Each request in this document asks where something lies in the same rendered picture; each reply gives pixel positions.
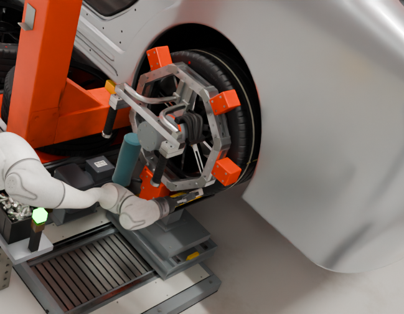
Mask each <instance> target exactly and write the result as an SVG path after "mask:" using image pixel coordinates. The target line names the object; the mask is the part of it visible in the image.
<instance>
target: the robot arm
mask: <svg viewBox="0 0 404 314"><path fill-rule="evenodd" d="M3 189H5V191H6V192H7V194H8V195H9V196H10V197H12V198H13V199H15V200H16V201H18V202H20V203H23V204H27V205H29V206H34V207H39V208H49V209H61V208H72V209H83V208H87V207H90V206H92V205H93V204H94V203H96V202H97V201H98V202H99V203H100V206H101V207H102V208H104V209H107V210H109V211H111V212H113V213H115V214H119V215H120V216H119V221H120V224H121V226H122V227H123V228H124V229H126V230H130V231H132V230H137V229H142V228H144V227H147V226H149V225H151V224H153V223H154V222H155V221H157V220H160V219H162V218H163V217H166V216H167V215H168V214H169V213H172V212H173V211H174V210H175V208H176V207H177V206H180V204H183V203H184V204H185V203H187V202H189V201H191V200H194V199H195V198H196V197H198V196H201V195H203V194H204V193H203V190H202V188H199V189H196V190H194V191H191V192H188V191H187V194H182V195H180V196H176V197H170V196H164V197H156V198H154V199H150V200H148V201H147V200H146V199H142V198H140V197H137V196H135V195H134V194H133V193H132V192H131V191H129V190H128V189H126V188H124V187H123V186H121V185H119V184H116V183H106V184H104V185H103V186H102V187H101V188H91V189H89V190H86V191H80V190H78V189H75V188H73V187H71V186H69V185H68V184H66V183H64V182H62V181H60V180H58V179H55V178H53V177H51V175H50V173H49V172H48V171H47V170H46V169H45V168H44V166H43V165H42V163H41V162H40V159H39V157H38V155H37V154H36V152H35V151H34V150H33V148H32V147H31V146H30V144H28V142H27V141H26V140H25V139H23V138H22V137H20V136H19V135H17V134H15V133H11V132H2V133H0V190H3Z"/></svg>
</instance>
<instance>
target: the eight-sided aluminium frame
mask: <svg viewBox="0 0 404 314"><path fill-rule="evenodd" d="M171 75H175V76H176V77H178V78H179V79H180V80H182V81H183V82H185V84H186V85H187V86H189V87H191V88H192V89H193V90H194V92H196V93H197V94H198V95H200V96H201V97H202V99H203V102H204V106H205V111H206V114H207V118H208V121H209V125H210V130H211V133H212V138H213V141H214V145H213V147H212V150H211V152H210V154H209V157H208V160H207V162H206V164H205V167H204V170H203V172H202V175H201V176H199V177H194V178H186V179H179V178H178V177H177V176H176V175H175V174H174V173H173V172H172V171H171V170H170V169H169V168H168V167H167V166H166V167H165V170H164V172H163V175H162V178H161V182H162V183H163V184H164V185H165V186H166V188H168V189H169V190H170V191H179V190H185V189H194V188H203V187H206V186H209V185H211V184H214V182H215V180H216V179H217V178H216V177H215V176H213V175H212V174H211V172H212V170H213V167H214V164H215V162H216V161H218V160H220V159H224V158H225V157H226V154H227V152H228V149H230V145H231V140H230V135H229V132H228V128H227V123H226V120H225V116H224V113H223V114H220V115H214V112H213V110H212V107H211V104H210V102H209V100H210V99H211V98H213V97H214V96H216V95H218V94H219V93H218V90H217V89H216V88H215V87H214V86H212V85H211V84H210V83H208V81H206V80H205V79H204V78H202V77H201V76H200V75H199V74H198V73H196V72H195V71H194V70H192V69H191V68H190V67H189V66H188V65H187V64H185V63H183V62H176V63H172V64H168V65H166V66H164V67H161V68H159V69H156V70H153V71H151V72H148V73H145V74H143V75H141V76H140V78H139V80H138V86H137V89H136V92H138V93H139V94H140V95H142V96H144V97H149V98H150V96H151V92H152V89H153V85H154V82H155V81H157V80H160V79H163V78H166V77H169V76H171ZM143 121H146V120H145V119H144V118H143V117H142V116H141V115H140V114H139V113H138V112H137V111H136V110H134V109H133V108H132V107H131V110H130V111H129V122H131V127H132V129H133V133H136V134H137V131H138V126H139V124H140V123H141V122H143ZM139 158H140V160H141V162H142V164H143V165H144V166H147V168H148V169H149V170H150V172H152V173H153V174H154V171H155V169H156V165H157V162H158V160H159V158H158V157H157V156H156V155H155V154H154V151H146V150H145V149H144V148H143V147H141V151H140V154H139Z"/></svg>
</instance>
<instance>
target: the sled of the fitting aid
mask: <svg viewBox="0 0 404 314"><path fill-rule="evenodd" d="M119 216H120V215H119V214H115V213H113V212H111V211H109V210H107V212H106V217H107V218H108V219H109V220H110V221H111V222H112V223H113V224H114V225H115V227H116V228H117V229H118V230H119V231H120V232H121V233H122V234H123V235H124V236H125V237H126V239H127V240H128V241H129V242H130V243H131V244H132V246H133V247H134V248H135V249H136V250H137V251H138V252H139V253H140V254H141V255H142V256H143V257H144V259H145V260H146V261H147V262H148V263H149V264H150V266H151V267H152V268H153V269H154V270H155V271H156V272H157V273H158V274H159V275H160V276H161V277H162V279H163V280H167V279H169V278H171V277H173V276H175V275H177V274H178V273H180V272H182V271H184V270H186V269H188V268H190V267H192V266H194V265H196V264H198V263H199V262H201V261H203V260H205V259H208V258H209V257H211V256H213V255H214V253H215V251H216V249H217V247H218V245H217V244H216V243H215V242H214V241H213V240H212V239H211V238H209V239H208V240H207V241H205V242H203V243H200V244H198V245H196V246H194V247H192V248H190V249H188V250H186V251H184V252H181V253H180V254H177V255H175V256H173V257H171V258H170V259H166V258H165V256H163V254H162V253H161V252H160V251H159V250H158V249H157V248H156V247H155V246H154V244H153V243H152V242H151V241H150V240H149V239H148V238H147V237H146V236H145V235H144V234H143V233H142V232H141V231H140V230H139V229H137V230H132V231H130V230H126V229H124V228H123V227H122V226H121V224H120V221H119Z"/></svg>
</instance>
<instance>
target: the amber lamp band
mask: <svg viewBox="0 0 404 314"><path fill-rule="evenodd" d="M31 228H32V229H33V230H34V232H39V231H42V230H44V228H45V222H43V223H41V224H36V223H35V221H34V220H32V221H31Z"/></svg>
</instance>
